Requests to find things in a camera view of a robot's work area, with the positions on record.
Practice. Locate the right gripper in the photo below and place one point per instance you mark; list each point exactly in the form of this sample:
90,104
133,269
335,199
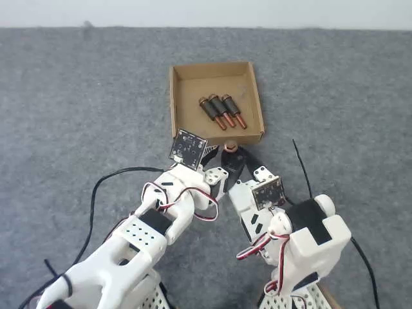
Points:
249,222

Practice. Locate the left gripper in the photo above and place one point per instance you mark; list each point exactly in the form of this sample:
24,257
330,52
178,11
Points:
185,183

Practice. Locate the copper bolt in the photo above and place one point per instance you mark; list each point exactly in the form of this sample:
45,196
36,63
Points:
211,113
220,109
230,147
232,107

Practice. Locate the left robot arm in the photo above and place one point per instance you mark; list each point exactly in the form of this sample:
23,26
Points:
128,257

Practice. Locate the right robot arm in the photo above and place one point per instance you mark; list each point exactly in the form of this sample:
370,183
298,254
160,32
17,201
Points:
309,244

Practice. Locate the copper bolt in black sleeve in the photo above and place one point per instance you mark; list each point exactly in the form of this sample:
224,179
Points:
232,107
220,109
211,113

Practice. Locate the cardboard box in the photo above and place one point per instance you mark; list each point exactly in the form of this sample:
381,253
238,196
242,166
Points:
193,83

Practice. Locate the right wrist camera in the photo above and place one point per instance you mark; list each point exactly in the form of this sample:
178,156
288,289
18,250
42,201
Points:
268,192

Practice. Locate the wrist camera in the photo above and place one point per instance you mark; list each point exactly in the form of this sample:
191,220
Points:
188,148
268,192

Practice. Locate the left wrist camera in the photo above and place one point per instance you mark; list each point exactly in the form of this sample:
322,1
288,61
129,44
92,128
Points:
188,148

